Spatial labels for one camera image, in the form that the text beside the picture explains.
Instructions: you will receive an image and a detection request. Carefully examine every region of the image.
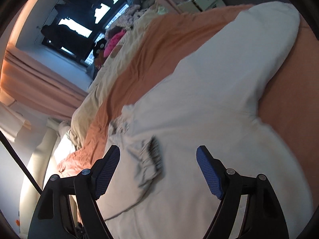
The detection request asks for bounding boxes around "white pillow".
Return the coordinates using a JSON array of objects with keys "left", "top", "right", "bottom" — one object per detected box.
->
[{"left": 52, "top": 129, "right": 76, "bottom": 162}]

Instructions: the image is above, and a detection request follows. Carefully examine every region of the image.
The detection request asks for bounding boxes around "dark hanging garment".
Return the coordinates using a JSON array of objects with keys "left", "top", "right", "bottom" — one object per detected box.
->
[
  {"left": 41, "top": 24, "right": 96, "bottom": 56},
  {"left": 60, "top": 0, "right": 119, "bottom": 24}
]

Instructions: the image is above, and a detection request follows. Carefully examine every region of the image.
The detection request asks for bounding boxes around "dark plush toy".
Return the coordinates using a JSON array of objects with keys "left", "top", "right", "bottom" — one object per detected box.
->
[{"left": 93, "top": 39, "right": 108, "bottom": 66}]

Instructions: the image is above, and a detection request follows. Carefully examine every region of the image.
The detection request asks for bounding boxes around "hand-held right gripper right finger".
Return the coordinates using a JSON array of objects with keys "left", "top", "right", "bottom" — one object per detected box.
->
[{"left": 196, "top": 145, "right": 289, "bottom": 239}]

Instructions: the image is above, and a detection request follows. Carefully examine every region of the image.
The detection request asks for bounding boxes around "pink garment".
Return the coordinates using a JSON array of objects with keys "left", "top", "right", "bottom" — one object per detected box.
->
[{"left": 103, "top": 28, "right": 126, "bottom": 56}]

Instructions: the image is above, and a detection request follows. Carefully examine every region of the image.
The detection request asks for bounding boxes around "beige blanket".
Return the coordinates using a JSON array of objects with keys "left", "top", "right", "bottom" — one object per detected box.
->
[{"left": 70, "top": 17, "right": 160, "bottom": 150}]

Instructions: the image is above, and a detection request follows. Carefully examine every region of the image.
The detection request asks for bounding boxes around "cream large garment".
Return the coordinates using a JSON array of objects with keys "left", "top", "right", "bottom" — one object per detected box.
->
[{"left": 96, "top": 1, "right": 313, "bottom": 239}]

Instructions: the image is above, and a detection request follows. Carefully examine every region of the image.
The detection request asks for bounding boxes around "cream hanging cloth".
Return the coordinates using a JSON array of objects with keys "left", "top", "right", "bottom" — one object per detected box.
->
[{"left": 0, "top": 102, "right": 32, "bottom": 142}]

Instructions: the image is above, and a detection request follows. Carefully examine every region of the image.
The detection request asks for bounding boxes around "cream bed headboard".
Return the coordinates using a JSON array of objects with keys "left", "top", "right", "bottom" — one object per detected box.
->
[{"left": 20, "top": 118, "right": 80, "bottom": 237}]

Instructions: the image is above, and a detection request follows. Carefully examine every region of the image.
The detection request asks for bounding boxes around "orange bed sheet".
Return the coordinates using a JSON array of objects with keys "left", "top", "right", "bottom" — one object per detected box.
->
[{"left": 56, "top": 4, "right": 319, "bottom": 227}]

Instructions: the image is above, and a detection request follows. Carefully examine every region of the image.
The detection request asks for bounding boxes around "black cable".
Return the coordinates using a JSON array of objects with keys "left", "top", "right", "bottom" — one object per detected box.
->
[{"left": 0, "top": 131, "right": 43, "bottom": 195}]

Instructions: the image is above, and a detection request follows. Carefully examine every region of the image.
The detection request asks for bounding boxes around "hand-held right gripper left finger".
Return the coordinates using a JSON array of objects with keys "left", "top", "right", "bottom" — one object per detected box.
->
[{"left": 27, "top": 145, "right": 121, "bottom": 239}]

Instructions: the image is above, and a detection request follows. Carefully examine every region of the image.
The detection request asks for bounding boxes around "dark framed window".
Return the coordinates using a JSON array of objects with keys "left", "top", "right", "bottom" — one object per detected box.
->
[{"left": 41, "top": 0, "right": 130, "bottom": 65}]

